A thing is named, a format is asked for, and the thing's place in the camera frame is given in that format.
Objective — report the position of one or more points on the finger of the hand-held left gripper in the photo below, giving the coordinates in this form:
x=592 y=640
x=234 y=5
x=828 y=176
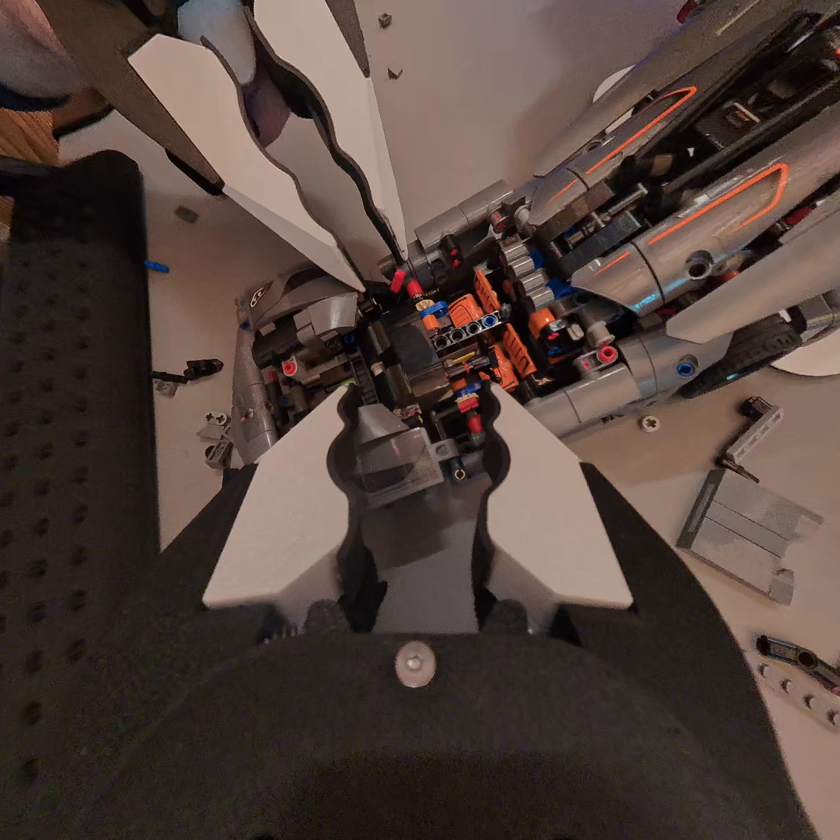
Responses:
x=216 y=124
x=328 y=79

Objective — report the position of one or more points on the long grey lego plate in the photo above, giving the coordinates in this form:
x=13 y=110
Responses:
x=797 y=699

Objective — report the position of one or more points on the grey lego car model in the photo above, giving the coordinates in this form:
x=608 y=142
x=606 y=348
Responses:
x=689 y=223

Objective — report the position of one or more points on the grey lego plate with holes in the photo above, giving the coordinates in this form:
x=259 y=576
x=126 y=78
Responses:
x=213 y=425

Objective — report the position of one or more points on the small grey lego bracket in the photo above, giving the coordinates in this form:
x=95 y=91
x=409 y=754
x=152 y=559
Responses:
x=166 y=388

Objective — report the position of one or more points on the small grey lego stud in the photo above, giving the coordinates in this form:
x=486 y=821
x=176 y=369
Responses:
x=650 y=424

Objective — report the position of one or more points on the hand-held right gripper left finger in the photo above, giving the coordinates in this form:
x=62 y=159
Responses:
x=275 y=525

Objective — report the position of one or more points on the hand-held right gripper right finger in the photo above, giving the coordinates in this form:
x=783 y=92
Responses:
x=558 y=525

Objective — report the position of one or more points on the grey lego sloped panel assembly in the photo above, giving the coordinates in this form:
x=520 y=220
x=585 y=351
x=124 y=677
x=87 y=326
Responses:
x=741 y=538

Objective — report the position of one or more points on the black dimpled foam mat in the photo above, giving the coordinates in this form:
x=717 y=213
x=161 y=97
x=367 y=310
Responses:
x=65 y=394

